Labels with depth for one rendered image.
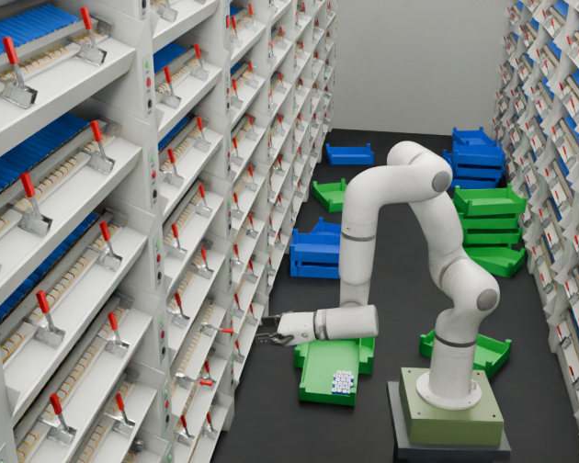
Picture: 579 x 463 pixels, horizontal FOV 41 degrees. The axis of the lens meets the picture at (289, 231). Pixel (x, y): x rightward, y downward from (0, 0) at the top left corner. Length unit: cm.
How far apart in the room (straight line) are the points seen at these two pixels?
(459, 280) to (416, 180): 37
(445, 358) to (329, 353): 85
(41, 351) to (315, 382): 180
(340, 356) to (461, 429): 85
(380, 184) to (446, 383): 68
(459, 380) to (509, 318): 128
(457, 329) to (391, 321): 121
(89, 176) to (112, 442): 58
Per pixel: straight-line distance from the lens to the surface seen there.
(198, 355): 228
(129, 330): 167
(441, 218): 204
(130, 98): 155
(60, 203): 130
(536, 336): 347
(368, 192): 192
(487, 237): 402
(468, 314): 216
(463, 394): 236
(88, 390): 151
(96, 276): 147
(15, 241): 118
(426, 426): 230
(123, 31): 153
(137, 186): 161
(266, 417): 284
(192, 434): 231
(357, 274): 200
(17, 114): 111
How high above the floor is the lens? 174
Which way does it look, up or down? 25 degrees down
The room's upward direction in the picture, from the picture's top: 1 degrees clockwise
